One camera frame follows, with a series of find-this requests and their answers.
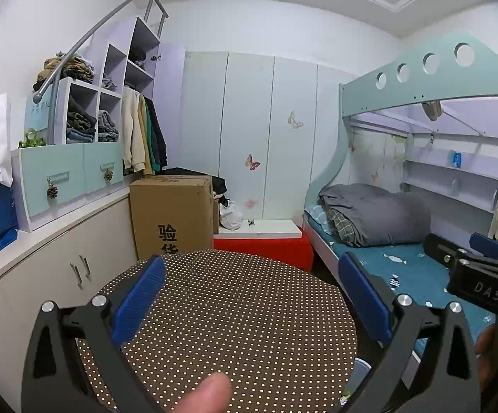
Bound white plastic trash bin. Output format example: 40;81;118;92
341;357;371;404

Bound white bed frame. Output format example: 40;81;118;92
302;213;421;388

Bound grey folded quilt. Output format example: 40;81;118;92
319;184;431;248

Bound left hand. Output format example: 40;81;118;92
173;373;232;413

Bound purple cube shelf unit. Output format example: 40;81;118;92
12;17;185;232

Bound right hand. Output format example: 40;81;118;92
475;324;498;391

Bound white wardrobe with butterflies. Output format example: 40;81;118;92
178;51;354;224

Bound hanging jackets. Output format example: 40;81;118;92
121;87;168;175

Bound red covered bench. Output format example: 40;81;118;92
214;230;314;272

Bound white low cabinet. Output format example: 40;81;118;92
0;188;137;411

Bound teal candy-print bed sheet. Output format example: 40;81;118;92
305;204;496;339

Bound purple wall shelf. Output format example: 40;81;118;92
402;137;498;213

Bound brown cardboard box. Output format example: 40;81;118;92
129;175;215;259

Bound teal upper bunk rail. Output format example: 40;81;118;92
305;34;498;205

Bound white plastic bag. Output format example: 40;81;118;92
219;200;243;230

